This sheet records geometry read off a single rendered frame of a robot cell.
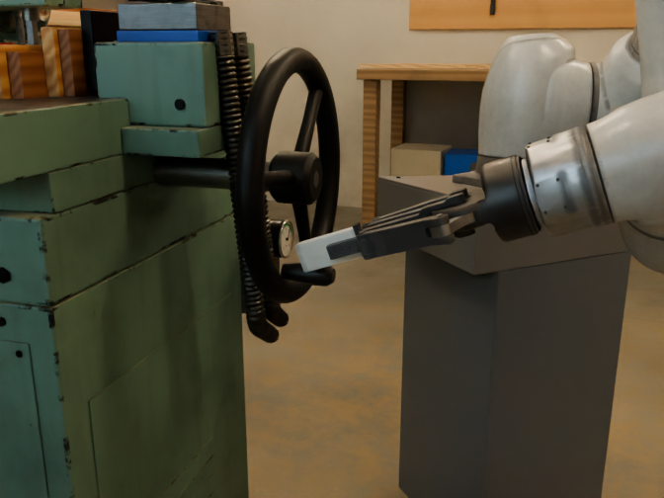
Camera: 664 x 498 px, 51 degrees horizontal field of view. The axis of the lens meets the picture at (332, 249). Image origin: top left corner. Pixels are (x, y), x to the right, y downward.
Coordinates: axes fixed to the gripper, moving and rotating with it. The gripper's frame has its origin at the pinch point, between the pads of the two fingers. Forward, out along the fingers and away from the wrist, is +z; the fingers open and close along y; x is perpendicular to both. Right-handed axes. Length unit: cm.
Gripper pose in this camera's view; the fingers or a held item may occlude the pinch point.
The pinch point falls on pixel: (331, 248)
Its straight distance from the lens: 70.8
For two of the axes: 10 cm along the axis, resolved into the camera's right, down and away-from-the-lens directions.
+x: 3.3, 9.3, 1.6
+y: -2.9, 2.6, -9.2
